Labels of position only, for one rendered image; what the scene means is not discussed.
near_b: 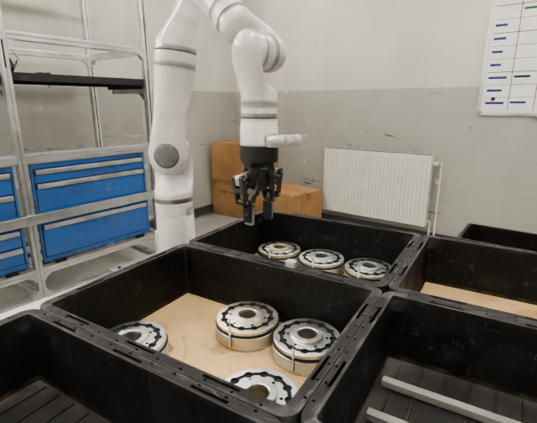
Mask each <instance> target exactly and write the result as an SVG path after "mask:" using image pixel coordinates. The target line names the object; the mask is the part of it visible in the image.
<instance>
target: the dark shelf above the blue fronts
mask: <svg viewBox="0 0 537 423"><path fill-rule="evenodd" d="M11 73H12V78H13V84H20V85H45V86H93V87H107V89H108V90H127V89H143V86H144V83H143V79H130V78H115V77H100V76H70V75H55V74H40V73H25V72H11ZM0 84H1V74H0Z"/></svg>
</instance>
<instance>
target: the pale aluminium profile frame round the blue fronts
mask: <svg viewBox="0 0 537 423"><path fill-rule="evenodd" d="M79 4H80V11H81V25H82V33H83V39H72V38H66V37H60V36H53V35H46V34H34V33H27V32H20V31H14V30H7V29H4V27H3V17H2V12H1V7H0V74H1V85H2V90H3V99H4V104H5V109H6V114H7V120H8V128H9V133H10V138H11V144H12V149H13V156H16V157H17V161H18V165H16V166H15V168H16V173H17V178H18V183H15V186H16V189H18V188H19V192H20V197H21V202H22V208H23V217H20V218H15V219H12V220H7V221H3V222H0V232H6V231H11V230H14V229H19V228H22V227H26V232H27V235H24V240H25V242H29V246H28V247H26V249H27V253H28V252H30V256H31V257H28V260H29V268H28V269H25V270H26V271H23V272H20V273H19V272H18V271H17V272H14V273H11V274H6V275H4V276H0V289H1V288H3V287H6V286H9V285H13V286H15V287H16V288H18V289H20V290H21V291H23V292H24V293H26V294H27V295H29V296H30V298H28V299H26V300H22V301H20V302H17V303H14V304H11V305H8V306H5V307H3V308H0V314H2V313H4V312H6V311H10V310H12V309H15V308H18V307H20V306H24V305H27V304H29V303H31V302H34V301H37V300H40V299H43V298H45V297H47V296H50V295H54V294H56V293H59V292H61V291H64V290H68V289H70V288H72V287H75V286H77V285H81V284H84V283H86V282H89V281H91V280H94V279H98V278H100V277H102V276H105V275H107V274H110V269H109V270H107V271H104V272H101V273H99V274H95V275H92V276H90V277H87V278H84V279H81V280H78V281H76V282H73V283H71V284H68V285H64V286H61V287H60V288H57V289H54V290H49V289H48V288H47V287H46V283H45V281H46V279H47V277H48V276H49V275H50V274H51V272H53V271H56V270H58V269H63V268H66V267H69V266H71V265H74V264H78V263H81V262H84V261H87V260H90V259H94V258H97V257H100V256H102V255H105V254H108V253H113V252H116V251H118V250H121V249H124V248H131V249H134V250H137V251H139V252H141V253H146V254H148V255H150V254H153V253H156V248H155V249H153V248H149V247H146V246H143V245H141V244H140V243H144V242H147V241H149V240H152V239H154V240H155V233H154V232H155V230H157V222H156V213H155V203H154V188H155V169H154V168H153V167H152V165H151V164H150V162H149V164H145V165H144V168H145V169H149V171H150V181H151V191H146V192H142V193H138V194H133V195H129V196H122V197H118V198H113V199H109V200H105V201H98V202H93V203H89V204H85V205H80V206H73V207H69V208H65V209H60V210H56V211H48V212H44V213H40V214H36V215H34V207H33V202H32V196H31V191H30V186H31V181H29V176H28V171H27V165H26V160H25V155H24V150H23V140H22V135H21V129H20V124H19V119H18V109H17V104H16V99H15V94H14V88H13V78H12V73H11V68H10V63H9V58H8V55H15V54H16V55H26V56H36V57H45V58H56V59H65V60H80V61H82V62H83V63H84V64H85V65H86V68H87V76H95V68H94V66H95V64H96V61H97V60H110V59H117V58H125V57H132V56H137V57H138V58H139V59H140V60H141V67H142V77H143V83H144V86H143V98H144V108H145V119H146V129H147V140H148V144H149V140H150V135H151V130H152V124H153V117H154V108H153V97H152V85H151V74H150V63H149V41H148V30H147V18H146V7H145V0H136V4H137V15H138V35H139V46H140V47H137V46H130V45H124V44H111V43H105V42H98V41H91V30H90V22H89V14H88V7H87V0H79ZM14 40H17V41H24V42H32V43H40V44H54V45H62V46H70V47H77V48H85V54H84V55H81V54H72V53H64V52H55V51H47V50H31V49H22V48H14V47H8V46H9V44H10V43H11V42H12V41H14ZM92 50H106V51H112V52H107V53H100V54H93V52H92ZM13 51H14V53H15V54H14V53H13ZM89 91H90V99H91V112H92V120H93V128H94V134H95V142H96V148H99V147H103V143H102V129H101V121H100V113H99V106H98V98H97V90H96V87H93V86H89ZM20 156H22V160H23V165H21V159H20ZM148 199H152V202H153V213H154V214H150V215H149V219H152V218H153V219H154V228H151V227H150V228H149V229H150V232H146V234H139V235H137V236H135V238H131V239H128V240H126V239H123V240H120V241H117V242H114V243H109V244H108V245H107V246H106V247H103V248H98V249H95V250H92V251H89V252H86V253H81V254H78V255H76V256H73V257H69V258H67V257H64V258H59V259H56V260H55V261H54V262H53V263H50V264H46V265H43V263H42V260H43V254H42V253H41V252H40V249H41V243H39V232H37V227H36V225H37V224H40V223H45V222H52V221H55V220H60V219H63V218H67V217H73V216H78V215H81V214H86V213H89V212H96V211H100V210H104V209H107V208H112V207H115V206H122V205H127V204H130V203H134V202H138V201H145V200H148ZM27 279H29V280H33V281H34V283H35V285H36V288H35V287H34V286H32V285H30V284H29V283H27V282H25V280H27Z"/></svg>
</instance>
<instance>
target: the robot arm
mask: <svg viewBox="0 0 537 423"><path fill-rule="evenodd" d="M200 10H201V11H202V12H203V13H204V14H205V15H206V16H207V18H208V19H209V20H210V21H211V23H212V24H213V25H214V27H215V28H216V29H217V31H218V32H219V33H220V34H221V36H222V37H223V38H224V39H226V40H227V41H229V42H231V43H233V44H232V64H233V68H234V71H235V75H236V78H237V85H238V88H239V91H240V94H241V125H240V160H241V161H242V162H243V164H244V167H243V171H242V174H240V175H233V176H232V185H233V191H234V196H235V202H236V204H238V205H242V206H243V220H244V223H245V224H246V225H249V226H252V225H254V224H255V207H254V204H255V201H256V197H257V196H258V195H259V192H260V191H262V194H263V198H264V200H265V201H263V218H266V219H272V218H273V214H274V201H275V198H276V197H277V196H280V193H281V186H282V179H283V173H284V170H283V169H280V168H274V163H276V162H277V161H278V157H279V148H282V147H289V146H296V145H301V136H300V135H299V134H279V127H278V119H277V117H278V96H277V92H276V90H275V89H274V88H273V87H271V86H269V85H268V84H267V83H266V81H265V78H264V74H263V73H271V72H275V71H277V70H279V69H280V68H281V67H282V66H283V64H284V62H285V58H286V50H285V46H284V42H283V40H282V39H281V38H280V37H279V35H278V34H277V33H276V32H275V31H274V30H273V29H271V28H270V27H269V26H268V25H267V24H266V23H265V22H263V21H262V20H261V19H259V18H258V17H256V16H255V15H254V14H252V13H251V12H250V11H249V9H248V8H247V7H246V5H245V4H244V3H243V2H242V1H241V0H175V5H174V8H173V10H172V12H171V14H170V15H169V17H168V18H167V19H166V21H165V22H164V24H163V26H162V27H161V29H160V31H159V32H158V34H157V37H156V39H155V42H154V117H153V124H152V130H151V135H150V140H149V151H148V155H149V162H150V164H151V165H152V167H153V168H154V169H155V188H154V203H155V213H156V222H157V230H155V232H154V233H155V243H156V253H161V252H163V251H165V250H167V249H169V248H172V247H175V246H177V245H180V244H183V243H189V241H190V240H191V239H193V238H195V237H196V232H195V218H194V204H193V164H192V152H191V148H190V145H189V143H188V142H187V140H186V117H187V111H188V106H189V103H190V97H191V93H192V90H193V85H194V80H195V74H196V51H197V35H198V25H199V16H200ZM274 184H275V185H277V188H276V191H275V186H274ZM248 188H250V189H251V190H254V191H250V190H249V189H248ZM240 194H241V195H242V199H241V197H240ZM249 195H251V198H250V201H249V200H248V196H249Z"/></svg>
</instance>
